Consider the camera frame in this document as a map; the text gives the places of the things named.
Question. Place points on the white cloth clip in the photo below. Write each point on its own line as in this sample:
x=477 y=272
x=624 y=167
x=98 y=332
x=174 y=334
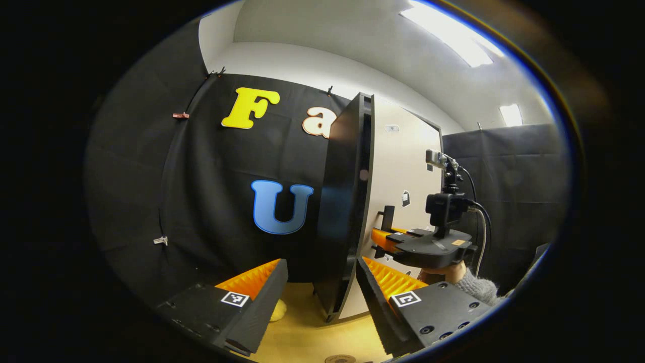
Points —
x=160 y=240

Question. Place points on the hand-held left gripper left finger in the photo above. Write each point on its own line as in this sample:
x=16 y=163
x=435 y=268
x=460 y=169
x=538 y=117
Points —
x=259 y=307

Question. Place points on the yellow bumpy toy fruit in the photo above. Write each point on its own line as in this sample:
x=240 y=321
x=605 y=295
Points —
x=278 y=311

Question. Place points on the black backdrop cloth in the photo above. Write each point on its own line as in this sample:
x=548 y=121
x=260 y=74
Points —
x=201 y=176

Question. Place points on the small ceiling light panel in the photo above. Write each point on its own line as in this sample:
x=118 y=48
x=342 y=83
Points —
x=511 y=115

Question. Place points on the long ceiling light panel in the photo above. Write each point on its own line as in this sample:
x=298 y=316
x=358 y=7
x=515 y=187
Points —
x=453 y=35

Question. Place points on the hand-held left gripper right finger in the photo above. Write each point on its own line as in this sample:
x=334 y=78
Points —
x=380 y=307

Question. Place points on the dark grey cabinet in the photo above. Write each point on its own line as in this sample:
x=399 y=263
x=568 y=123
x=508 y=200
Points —
x=337 y=201

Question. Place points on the beige cabinet door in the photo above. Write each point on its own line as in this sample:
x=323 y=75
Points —
x=398 y=166

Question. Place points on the round wooden coaster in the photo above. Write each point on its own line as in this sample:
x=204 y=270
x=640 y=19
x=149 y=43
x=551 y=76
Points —
x=340 y=359

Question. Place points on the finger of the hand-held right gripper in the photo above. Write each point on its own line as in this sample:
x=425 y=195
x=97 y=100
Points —
x=415 y=232
x=385 y=239

